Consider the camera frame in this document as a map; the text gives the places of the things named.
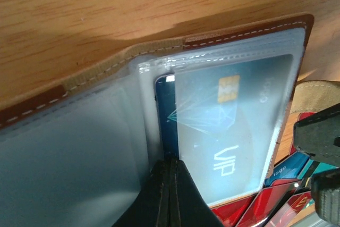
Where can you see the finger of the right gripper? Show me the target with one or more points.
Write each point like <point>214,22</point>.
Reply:
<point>325,193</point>
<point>318,136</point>

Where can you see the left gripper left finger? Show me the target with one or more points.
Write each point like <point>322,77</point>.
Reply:
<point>151,207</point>

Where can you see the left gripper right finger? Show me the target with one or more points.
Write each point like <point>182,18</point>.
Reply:
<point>186,206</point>

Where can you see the blue card bottom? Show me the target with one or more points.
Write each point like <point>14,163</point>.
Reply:
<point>222,121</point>

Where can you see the blue card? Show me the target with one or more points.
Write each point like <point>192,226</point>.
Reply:
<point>222,121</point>
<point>288,168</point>

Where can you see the brown leather card holder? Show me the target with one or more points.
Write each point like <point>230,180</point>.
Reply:
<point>79,153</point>

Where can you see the blue card centre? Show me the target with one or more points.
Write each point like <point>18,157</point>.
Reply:
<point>288,168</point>

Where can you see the red VIP card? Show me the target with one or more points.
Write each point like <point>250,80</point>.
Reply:
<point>290,209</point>

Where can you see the red card left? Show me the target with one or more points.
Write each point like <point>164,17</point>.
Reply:
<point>256,209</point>

